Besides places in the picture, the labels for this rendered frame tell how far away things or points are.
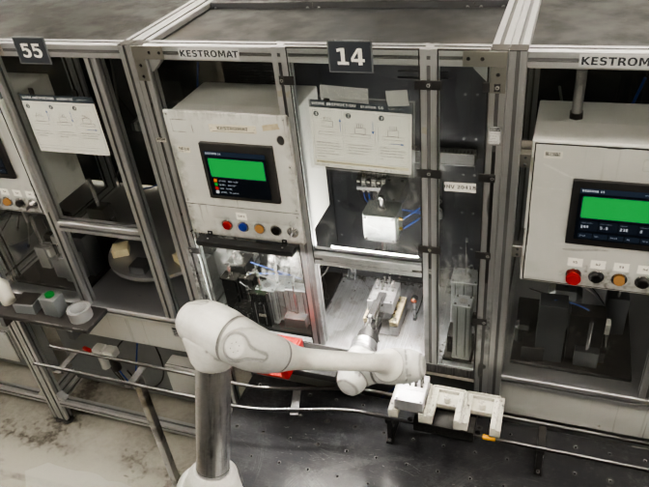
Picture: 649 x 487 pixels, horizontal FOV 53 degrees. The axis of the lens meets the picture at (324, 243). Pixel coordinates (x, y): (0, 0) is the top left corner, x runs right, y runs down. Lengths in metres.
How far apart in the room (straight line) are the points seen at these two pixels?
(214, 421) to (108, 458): 1.68
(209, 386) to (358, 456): 0.75
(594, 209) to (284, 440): 1.34
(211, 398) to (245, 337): 0.30
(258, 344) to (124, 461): 1.95
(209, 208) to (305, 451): 0.92
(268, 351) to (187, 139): 0.78
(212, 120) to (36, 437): 2.28
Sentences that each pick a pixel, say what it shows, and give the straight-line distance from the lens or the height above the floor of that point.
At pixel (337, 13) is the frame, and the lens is 2.17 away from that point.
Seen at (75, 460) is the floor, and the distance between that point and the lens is 3.60.
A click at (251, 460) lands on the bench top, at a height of 0.68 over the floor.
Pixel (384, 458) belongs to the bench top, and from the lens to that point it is 2.37.
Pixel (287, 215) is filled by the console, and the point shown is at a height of 1.48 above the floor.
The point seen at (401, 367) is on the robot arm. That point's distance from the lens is 2.02.
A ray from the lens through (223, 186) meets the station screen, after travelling 2.11.
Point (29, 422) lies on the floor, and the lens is 3.90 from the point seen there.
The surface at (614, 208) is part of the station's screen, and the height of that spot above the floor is 1.63.
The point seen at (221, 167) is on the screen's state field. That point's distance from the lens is 2.07.
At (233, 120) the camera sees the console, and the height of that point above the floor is 1.81.
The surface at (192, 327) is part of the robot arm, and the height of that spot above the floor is 1.47.
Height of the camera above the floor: 2.59
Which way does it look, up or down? 35 degrees down
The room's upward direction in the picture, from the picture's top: 7 degrees counter-clockwise
